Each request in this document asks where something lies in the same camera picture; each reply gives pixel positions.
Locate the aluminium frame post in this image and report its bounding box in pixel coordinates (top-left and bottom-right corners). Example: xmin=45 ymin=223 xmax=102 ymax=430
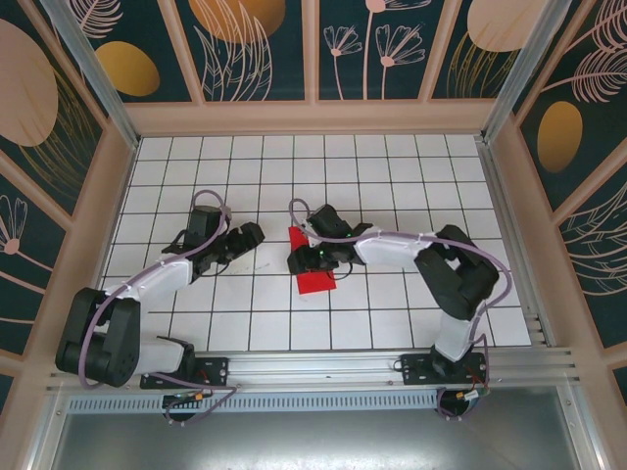
xmin=482 ymin=0 xmax=575 ymax=143
xmin=37 ymin=0 xmax=142 ymax=149

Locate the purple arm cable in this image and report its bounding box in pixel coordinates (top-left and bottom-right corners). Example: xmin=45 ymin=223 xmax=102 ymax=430
xmin=289 ymin=198 xmax=513 ymax=423
xmin=77 ymin=189 xmax=239 ymax=428

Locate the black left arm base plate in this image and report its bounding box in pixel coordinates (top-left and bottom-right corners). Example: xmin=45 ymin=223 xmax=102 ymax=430
xmin=140 ymin=355 xmax=230 ymax=391

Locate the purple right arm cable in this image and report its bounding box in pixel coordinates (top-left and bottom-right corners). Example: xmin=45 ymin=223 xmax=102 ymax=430
xmin=289 ymin=198 xmax=513 ymax=423

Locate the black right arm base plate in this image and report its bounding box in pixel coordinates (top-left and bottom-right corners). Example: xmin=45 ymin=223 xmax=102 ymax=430
xmin=400 ymin=352 xmax=491 ymax=388

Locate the aluminium side rail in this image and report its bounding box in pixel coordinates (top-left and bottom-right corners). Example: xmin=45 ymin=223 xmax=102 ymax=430
xmin=477 ymin=139 xmax=557 ymax=350

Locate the grey metal sheet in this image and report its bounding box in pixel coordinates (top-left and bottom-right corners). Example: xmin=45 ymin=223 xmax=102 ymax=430
xmin=46 ymin=386 xmax=589 ymax=470

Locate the aluminium mounting rail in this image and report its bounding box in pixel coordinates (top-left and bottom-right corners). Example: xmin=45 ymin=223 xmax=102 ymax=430
xmin=46 ymin=346 xmax=585 ymax=394

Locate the perforated metal cable tray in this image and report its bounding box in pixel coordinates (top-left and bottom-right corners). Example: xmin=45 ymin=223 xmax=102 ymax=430
xmin=66 ymin=393 xmax=442 ymax=413

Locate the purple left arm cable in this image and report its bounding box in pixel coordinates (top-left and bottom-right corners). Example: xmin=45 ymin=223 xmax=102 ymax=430
xmin=77 ymin=189 xmax=239 ymax=428

